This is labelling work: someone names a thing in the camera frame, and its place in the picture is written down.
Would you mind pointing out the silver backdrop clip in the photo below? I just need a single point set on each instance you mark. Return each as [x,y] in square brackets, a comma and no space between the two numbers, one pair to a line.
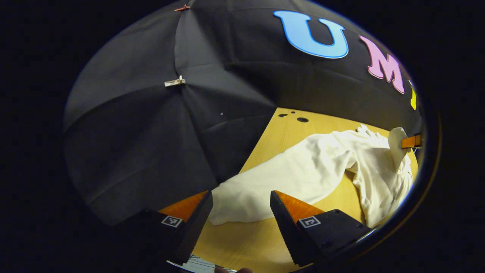
[175,81]

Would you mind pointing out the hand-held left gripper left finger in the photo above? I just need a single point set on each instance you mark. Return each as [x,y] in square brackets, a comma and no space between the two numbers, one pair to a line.
[195,223]

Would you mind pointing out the black backdrop cloth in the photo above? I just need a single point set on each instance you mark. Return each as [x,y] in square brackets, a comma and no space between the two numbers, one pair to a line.
[132,144]

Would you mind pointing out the person's striped clothing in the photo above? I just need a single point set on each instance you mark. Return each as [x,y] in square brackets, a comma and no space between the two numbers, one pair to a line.
[197,264]

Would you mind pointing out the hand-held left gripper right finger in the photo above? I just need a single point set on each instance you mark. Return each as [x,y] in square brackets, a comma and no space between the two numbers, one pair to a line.
[284,223]

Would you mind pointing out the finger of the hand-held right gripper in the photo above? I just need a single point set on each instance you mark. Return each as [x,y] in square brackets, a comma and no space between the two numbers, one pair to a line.
[411,141]

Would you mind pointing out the white long-sleeved garment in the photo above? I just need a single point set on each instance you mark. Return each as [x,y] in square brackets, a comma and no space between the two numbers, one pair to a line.
[303,167]

